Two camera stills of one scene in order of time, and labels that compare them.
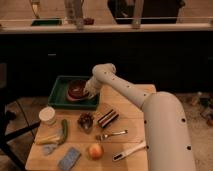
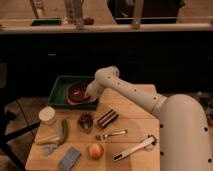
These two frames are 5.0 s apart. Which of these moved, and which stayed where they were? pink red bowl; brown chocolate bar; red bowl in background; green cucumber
Moved: pink red bowl
Stayed: green cucumber; red bowl in background; brown chocolate bar
